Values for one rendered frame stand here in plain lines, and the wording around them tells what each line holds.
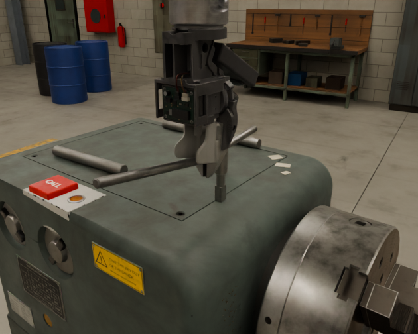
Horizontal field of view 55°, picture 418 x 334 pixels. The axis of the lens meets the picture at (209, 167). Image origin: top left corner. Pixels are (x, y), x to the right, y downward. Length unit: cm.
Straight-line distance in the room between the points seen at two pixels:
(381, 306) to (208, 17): 43
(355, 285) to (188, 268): 23
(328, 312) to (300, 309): 4
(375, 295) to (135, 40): 908
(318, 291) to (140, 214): 28
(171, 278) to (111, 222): 14
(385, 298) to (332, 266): 8
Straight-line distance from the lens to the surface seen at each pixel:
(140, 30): 937
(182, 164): 54
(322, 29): 738
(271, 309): 63
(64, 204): 69
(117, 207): 66
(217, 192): 65
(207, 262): 55
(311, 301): 60
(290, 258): 62
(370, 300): 61
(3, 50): 1202
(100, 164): 80
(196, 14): 51
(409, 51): 666
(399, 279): 80
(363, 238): 65
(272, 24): 768
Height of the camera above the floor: 156
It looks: 23 degrees down
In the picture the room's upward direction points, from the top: straight up
